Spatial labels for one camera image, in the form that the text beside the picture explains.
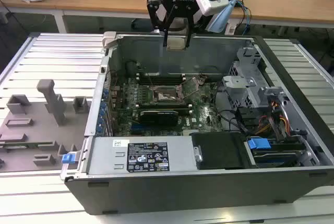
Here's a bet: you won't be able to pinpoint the silver power supply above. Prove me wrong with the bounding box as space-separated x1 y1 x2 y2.
86 136 199 175

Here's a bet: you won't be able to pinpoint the blue cable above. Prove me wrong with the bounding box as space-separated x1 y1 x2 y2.
235 0 252 36

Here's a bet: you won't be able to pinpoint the orange yellow power wires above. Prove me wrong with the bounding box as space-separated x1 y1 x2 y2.
257 101 291 136

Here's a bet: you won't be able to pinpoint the green RAM stick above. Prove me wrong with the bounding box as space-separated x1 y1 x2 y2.
0 142 54 149

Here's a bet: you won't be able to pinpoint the black open PC case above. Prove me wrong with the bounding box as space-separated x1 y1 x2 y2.
60 32 334 216

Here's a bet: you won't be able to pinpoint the black plastic shroud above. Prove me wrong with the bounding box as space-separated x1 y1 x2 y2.
190 132 247 170

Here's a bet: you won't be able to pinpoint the CPU socket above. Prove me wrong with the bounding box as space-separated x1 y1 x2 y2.
150 85 185 105

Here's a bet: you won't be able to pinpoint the metal locking lever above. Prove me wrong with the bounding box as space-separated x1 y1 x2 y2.
145 72 156 91

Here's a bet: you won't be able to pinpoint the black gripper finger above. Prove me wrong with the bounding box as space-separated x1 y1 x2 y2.
147 0 176 47
180 4 196 49

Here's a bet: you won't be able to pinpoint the green motherboard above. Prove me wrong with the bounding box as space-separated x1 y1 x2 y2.
109 74 225 137

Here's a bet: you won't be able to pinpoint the silver metal drive cage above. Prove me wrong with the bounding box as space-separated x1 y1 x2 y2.
223 46 271 110

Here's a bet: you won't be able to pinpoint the grey case handle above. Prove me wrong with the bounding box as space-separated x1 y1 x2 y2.
102 31 118 50

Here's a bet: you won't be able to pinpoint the black label sticker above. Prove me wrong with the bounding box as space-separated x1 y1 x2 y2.
127 142 170 172

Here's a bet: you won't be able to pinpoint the silver power supply handle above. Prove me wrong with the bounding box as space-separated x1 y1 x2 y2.
193 145 204 162

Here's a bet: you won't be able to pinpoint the blue expansion slot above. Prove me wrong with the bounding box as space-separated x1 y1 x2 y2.
130 126 147 135

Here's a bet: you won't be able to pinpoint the black graphics card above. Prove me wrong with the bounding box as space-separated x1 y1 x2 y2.
139 110 180 131

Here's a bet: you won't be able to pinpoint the grey parts rack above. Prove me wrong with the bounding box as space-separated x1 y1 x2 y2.
0 79 92 173

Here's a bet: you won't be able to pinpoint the black hard disk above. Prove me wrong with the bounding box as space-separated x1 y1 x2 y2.
252 147 306 168

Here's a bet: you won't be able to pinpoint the black cable bundle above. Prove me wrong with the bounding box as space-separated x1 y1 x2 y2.
213 88 250 134

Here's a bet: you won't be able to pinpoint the blue disk carrier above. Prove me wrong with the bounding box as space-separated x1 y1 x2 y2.
248 136 271 152

